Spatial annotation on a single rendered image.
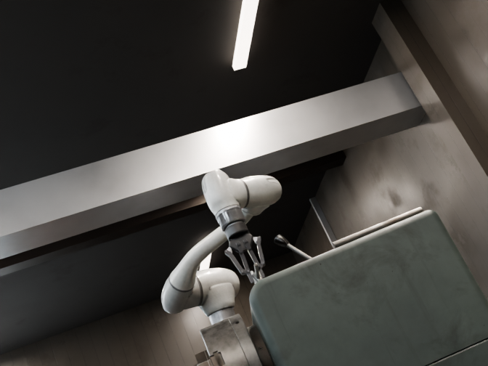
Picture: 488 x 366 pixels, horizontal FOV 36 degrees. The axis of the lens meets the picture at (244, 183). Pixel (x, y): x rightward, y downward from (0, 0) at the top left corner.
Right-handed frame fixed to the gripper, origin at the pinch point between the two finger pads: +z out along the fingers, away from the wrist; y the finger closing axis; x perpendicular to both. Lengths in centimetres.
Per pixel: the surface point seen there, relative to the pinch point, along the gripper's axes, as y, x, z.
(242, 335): 12.8, 26.4, 20.5
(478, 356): -41, 34, 52
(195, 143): -33, -370, -251
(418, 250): -41, 34, 20
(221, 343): 19.0, 26.3, 20.2
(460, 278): -47, 34, 31
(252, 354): 12.3, 27.8, 26.7
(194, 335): 38, -947, -240
